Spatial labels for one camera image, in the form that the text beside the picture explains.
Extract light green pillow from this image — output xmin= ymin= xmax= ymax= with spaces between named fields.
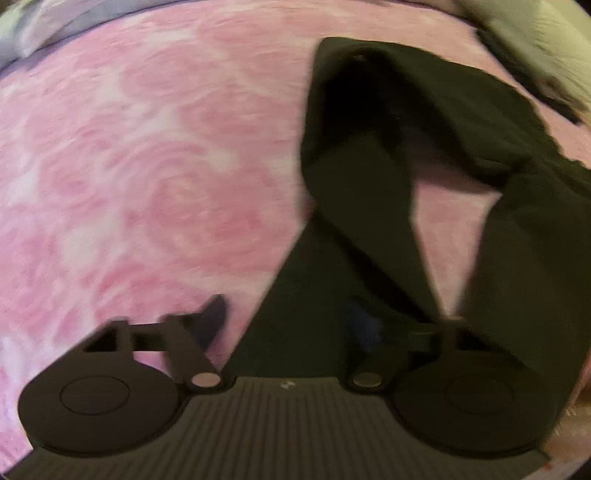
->
xmin=455 ymin=0 xmax=591 ymax=118

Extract striped white duvet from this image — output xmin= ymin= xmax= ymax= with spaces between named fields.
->
xmin=0 ymin=0 xmax=139 ymax=70

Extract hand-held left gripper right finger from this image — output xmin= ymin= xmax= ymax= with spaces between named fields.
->
xmin=344 ymin=302 xmax=522 ymax=393

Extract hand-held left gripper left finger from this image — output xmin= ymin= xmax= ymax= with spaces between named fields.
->
xmin=82 ymin=294 xmax=236 ymax=394

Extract dark folded clothes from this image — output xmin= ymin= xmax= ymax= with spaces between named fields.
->
xmin=522 ymin=69 xmax=589 ymax=124

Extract pink floral blanket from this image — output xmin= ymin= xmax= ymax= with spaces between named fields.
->
xmin=0 ymin=0 xmax=591 ymax=480

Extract black pants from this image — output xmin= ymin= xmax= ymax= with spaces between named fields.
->
xmin=217 ymin=37 xmax=591 ymax=450

